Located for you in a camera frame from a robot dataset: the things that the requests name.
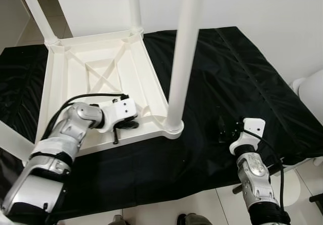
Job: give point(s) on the white plastic children table top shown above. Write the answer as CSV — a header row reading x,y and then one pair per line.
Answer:
x,y
60,83

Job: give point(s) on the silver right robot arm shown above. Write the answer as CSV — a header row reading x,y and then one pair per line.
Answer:
x,y
255,179

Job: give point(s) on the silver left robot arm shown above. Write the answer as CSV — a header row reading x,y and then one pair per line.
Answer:
x,y
60,139

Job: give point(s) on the black cloth table cover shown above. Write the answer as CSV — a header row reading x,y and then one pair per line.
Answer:
x,y
242,83

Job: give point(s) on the white floor fan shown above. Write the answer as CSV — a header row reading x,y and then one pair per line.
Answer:
x,y
310,94

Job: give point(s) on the grey robot right leg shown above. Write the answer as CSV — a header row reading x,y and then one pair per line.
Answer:
x,y
194,219

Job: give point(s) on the grey robot leg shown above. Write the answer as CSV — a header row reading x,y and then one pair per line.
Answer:
x,y
194,219
117,220

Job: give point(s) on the grey robot left leg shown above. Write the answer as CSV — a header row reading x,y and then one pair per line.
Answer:
x,y
117,220

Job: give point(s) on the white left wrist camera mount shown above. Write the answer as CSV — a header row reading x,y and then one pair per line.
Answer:
x,y
121,109

